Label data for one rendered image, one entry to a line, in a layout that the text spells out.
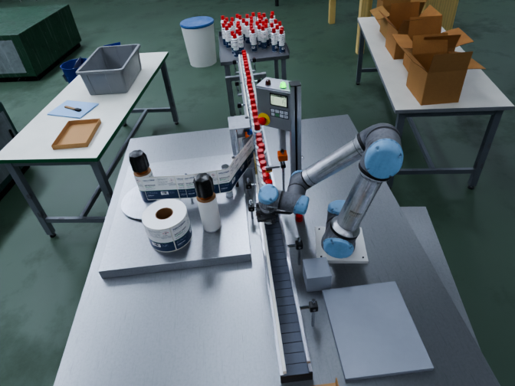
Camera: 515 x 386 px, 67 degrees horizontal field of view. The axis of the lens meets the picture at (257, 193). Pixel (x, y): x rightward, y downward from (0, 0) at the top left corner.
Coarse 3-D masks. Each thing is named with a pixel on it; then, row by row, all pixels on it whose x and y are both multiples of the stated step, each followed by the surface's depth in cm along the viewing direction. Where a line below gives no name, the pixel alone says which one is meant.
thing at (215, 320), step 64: (320, 128) 256; (320, 192) 206; (384, 192) 203; (256, 256) 176; (384, 256) 170; (128, 320) 155; (192, 320) 153; (256, 320) 151; (320, 320) 149; (448, 320) 145; (64, 384) 137; (128, 384) 135; (192, 384) 134; (256, 384) 132; (384, 384) 129; (448, 384) 127
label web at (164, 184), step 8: (160, 176) 189; (168, 176) 188; (176, 176) 188; (144, 184) 192; (152, 184) 192; (160, 184) 192; (168, 184) 192; (176, 184) 191; (152, 192) 195; (160, 192) 195; (168, 192) 195; (176, 192) 195; (184, 192) 195
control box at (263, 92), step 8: (264, 80) 166; (272, 80) 166; (280, 80) 165; (288, 80) 164; (256, 88) 163; (264, 88) 162; (272, 88) 160; (288, 88) 159; (264, 96) 164; (288, 96) 158; (264, 104) 166; (288, 104) 160; (264, 112) 169; (272, 120) 169; (280, 120) 167; (288, 120) 165; (280, 128) 170; (288, 128) 167
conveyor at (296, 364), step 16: (272, 224) 184; (272, 240) 176; (272, 256) 169; (272, 272) 162; (288, 272) 161; (288, 288) 156; (288, 304) 150; (288, 320) 144; (288, 336) 139; (288, 352) 135; (304, 352) 134; (288, 368) 130; (304, 368) 130
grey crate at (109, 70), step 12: (108, 48) 359; (120, 48) 359; (132, 48) 359; (96, 60) 349; (108, 60) 365; (120, 60) 365; (132, 60) 341; (84, 72) 314; (96, 72) 314; (108, 72) 314; (120, 72) 316; (132, 72) 340; (96, 84) 324; (108, 84) 324; (120, 84) 323; (132, 84) 341
